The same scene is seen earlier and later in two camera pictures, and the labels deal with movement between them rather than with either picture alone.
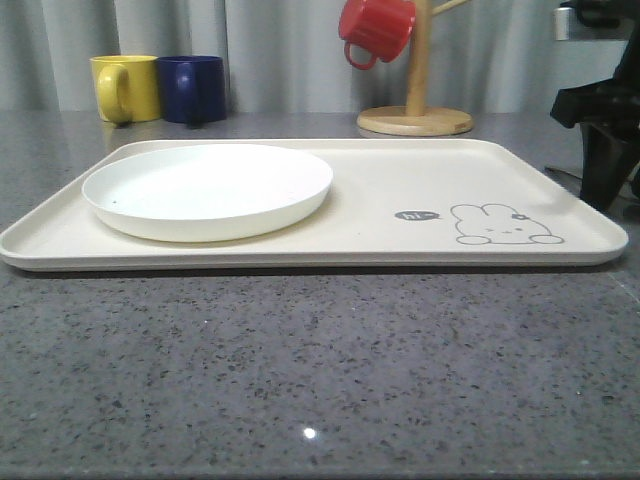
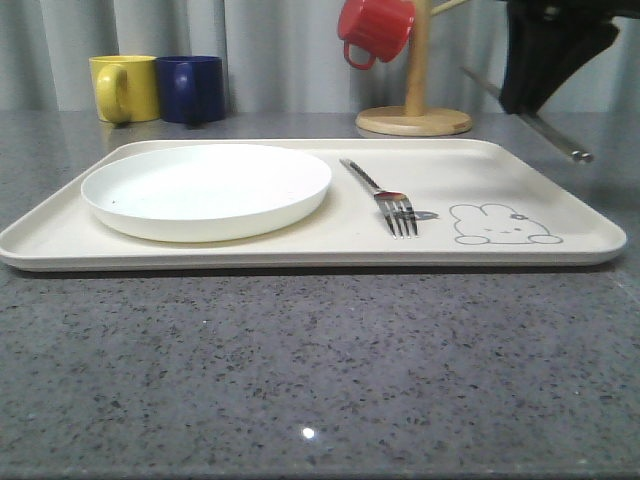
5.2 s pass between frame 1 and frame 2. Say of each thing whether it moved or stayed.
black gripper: moved
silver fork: moved
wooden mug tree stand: stayed
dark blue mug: stayed
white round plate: stayed
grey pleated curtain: stayed
